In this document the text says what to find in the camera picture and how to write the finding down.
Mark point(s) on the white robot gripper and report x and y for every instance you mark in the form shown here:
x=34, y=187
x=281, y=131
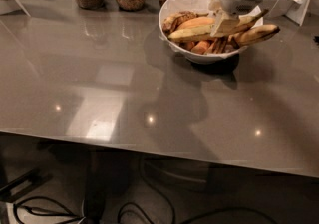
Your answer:
x=224, y=25

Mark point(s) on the white ceramic bowl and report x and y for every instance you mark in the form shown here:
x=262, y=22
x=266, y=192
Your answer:
x=197, y=58

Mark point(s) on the brown spotted banana left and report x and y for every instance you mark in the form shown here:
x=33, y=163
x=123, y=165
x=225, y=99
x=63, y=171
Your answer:
x=170, y=23

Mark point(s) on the dark table leg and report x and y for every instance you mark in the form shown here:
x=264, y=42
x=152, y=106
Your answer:
x=96, y=186

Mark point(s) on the short yellow banana right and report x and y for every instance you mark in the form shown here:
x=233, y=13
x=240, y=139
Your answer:
x=254, y=35

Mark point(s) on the orange fruit in bowl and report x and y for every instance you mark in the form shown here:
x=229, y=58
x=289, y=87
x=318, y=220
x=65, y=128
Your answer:
x=196, y=22

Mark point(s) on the white stand right edge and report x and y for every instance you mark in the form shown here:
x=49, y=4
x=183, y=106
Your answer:
x=295, y=10

